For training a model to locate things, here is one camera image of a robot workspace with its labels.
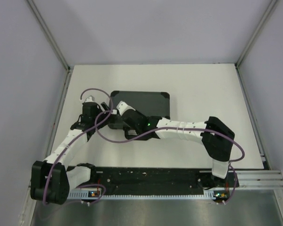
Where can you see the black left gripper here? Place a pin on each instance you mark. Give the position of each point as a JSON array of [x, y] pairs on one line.
[[104, 107]]

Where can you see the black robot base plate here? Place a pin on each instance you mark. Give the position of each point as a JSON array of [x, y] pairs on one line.
[[157, 181]]

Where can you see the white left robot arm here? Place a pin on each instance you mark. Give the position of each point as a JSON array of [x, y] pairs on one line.
[[54, 178]]

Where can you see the black poker set case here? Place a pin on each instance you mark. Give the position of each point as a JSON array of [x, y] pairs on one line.
[[147, 103]]

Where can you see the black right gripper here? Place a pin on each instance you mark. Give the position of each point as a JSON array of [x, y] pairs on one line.
[[142, 114]]

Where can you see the blue-grey cable duct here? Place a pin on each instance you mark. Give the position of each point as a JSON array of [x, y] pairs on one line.
[[79, 194]]

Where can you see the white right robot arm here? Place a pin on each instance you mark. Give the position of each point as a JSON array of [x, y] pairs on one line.
[[213, 134]]

